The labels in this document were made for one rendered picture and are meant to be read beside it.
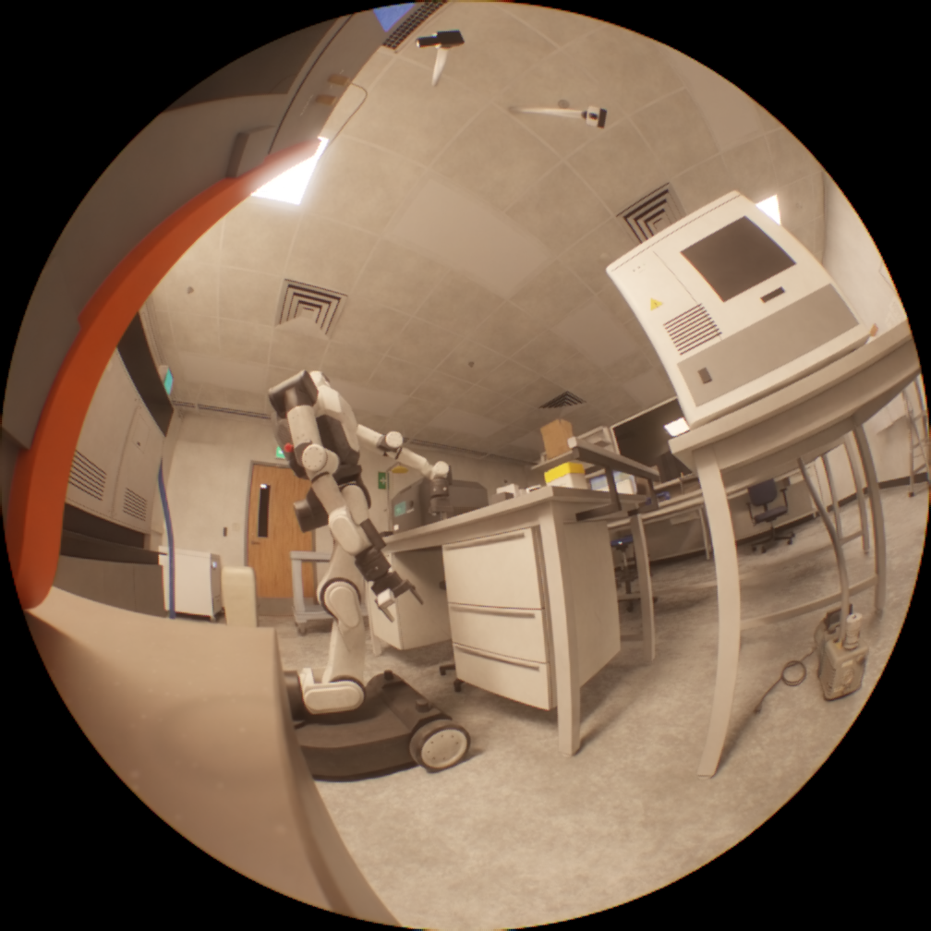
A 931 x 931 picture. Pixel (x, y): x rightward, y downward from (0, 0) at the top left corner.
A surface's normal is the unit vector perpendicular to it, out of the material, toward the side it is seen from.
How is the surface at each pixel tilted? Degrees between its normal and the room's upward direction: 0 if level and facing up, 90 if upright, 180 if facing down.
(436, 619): 90
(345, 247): 180
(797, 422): 90
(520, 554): 90
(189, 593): 90
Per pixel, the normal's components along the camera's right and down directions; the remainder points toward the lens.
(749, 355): -0.79, -0.11
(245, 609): 0.61, -0.27
